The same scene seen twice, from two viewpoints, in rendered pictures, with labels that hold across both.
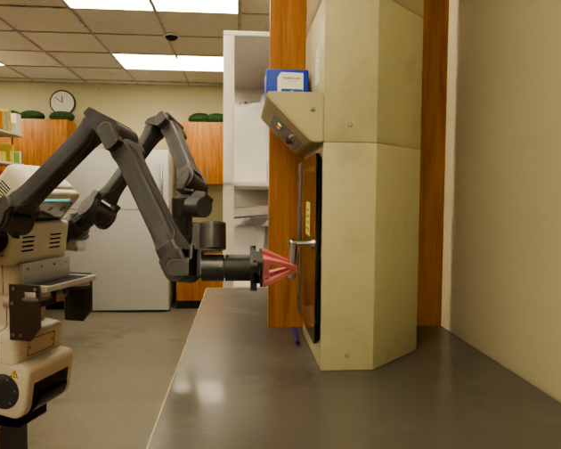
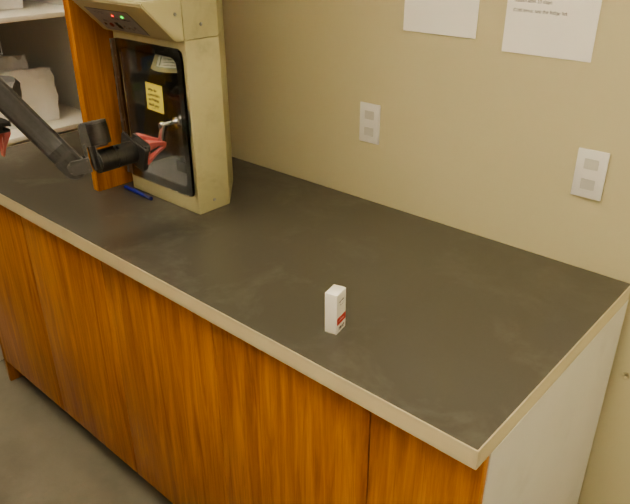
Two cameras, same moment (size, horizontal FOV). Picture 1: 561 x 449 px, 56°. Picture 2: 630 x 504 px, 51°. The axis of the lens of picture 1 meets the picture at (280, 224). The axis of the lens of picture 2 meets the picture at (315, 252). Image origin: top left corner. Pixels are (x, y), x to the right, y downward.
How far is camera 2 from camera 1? 1.00 m
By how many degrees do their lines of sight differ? 48
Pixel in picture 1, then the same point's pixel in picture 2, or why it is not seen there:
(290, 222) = (102, 92)
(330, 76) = not seen: outside the picture
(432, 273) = not seen: hidden behind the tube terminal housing
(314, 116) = (176, 20)
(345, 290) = (209, 153)
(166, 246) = (60, 150)
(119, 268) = not seen: outside the picture
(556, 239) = (331, 92)
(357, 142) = (206, 38)
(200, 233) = (90, 133)
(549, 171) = (323, 46)
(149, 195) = (19, 104)
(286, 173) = (91, 46)
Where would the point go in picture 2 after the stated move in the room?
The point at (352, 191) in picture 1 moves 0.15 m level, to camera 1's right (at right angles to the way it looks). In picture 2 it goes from (206, 78) to (251, 69)
